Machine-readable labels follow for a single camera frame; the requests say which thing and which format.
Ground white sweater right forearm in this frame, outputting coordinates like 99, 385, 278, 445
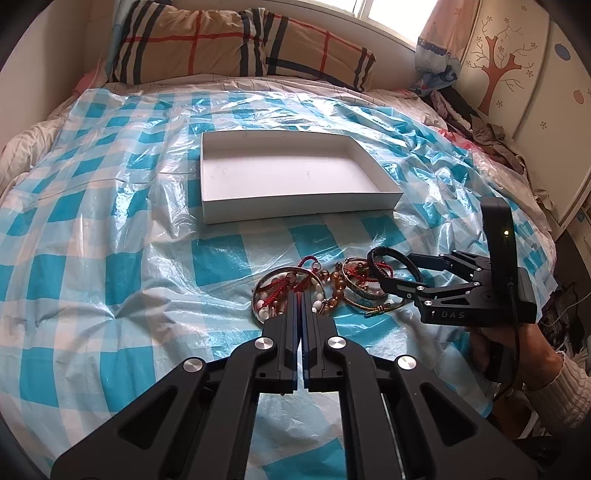
525, 352, 590, 438

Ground right plaid pillow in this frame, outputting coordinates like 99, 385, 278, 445
248, 8, 376, 92

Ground black leather cord bracelet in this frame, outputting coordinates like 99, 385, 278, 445
366, 246, 424, 296

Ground pile of dark clothes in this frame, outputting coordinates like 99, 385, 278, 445
424, 87, 527, 176

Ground window with white frame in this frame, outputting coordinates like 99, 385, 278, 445
318, 0, 438, 48

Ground amber bead bracelet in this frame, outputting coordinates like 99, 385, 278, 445
317, 262, 348, 317

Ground wardrobe with tree decal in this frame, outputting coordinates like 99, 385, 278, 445
456, 1, 590, 229

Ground left plaid pillow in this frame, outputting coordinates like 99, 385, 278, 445
106, 1, 266, 85

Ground plaid pillow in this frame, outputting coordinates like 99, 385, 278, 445
248, 8, 376, 92
106, 1, 266, 85

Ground blue pink curtain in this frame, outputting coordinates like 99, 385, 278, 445
413, 0, 480, 97

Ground red string bracelet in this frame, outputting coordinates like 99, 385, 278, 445
262, 256, 325, 301

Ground white shallow cardboard box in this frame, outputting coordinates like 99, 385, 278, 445
199, 130, 403, 224

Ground silver bangle bracelet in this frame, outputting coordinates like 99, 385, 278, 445
251, 266, 328, 324

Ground mixed red bead bracelets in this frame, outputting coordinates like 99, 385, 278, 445
341, 256, 385, 298

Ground blue checkered plastic sheet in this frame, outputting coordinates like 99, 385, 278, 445
1, 85, 556, 473

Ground person's right hand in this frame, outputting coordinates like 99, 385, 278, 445
470, 324, 564, 391

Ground gold thin cord bracelet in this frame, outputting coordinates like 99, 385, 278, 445
344, 294, 406, 319

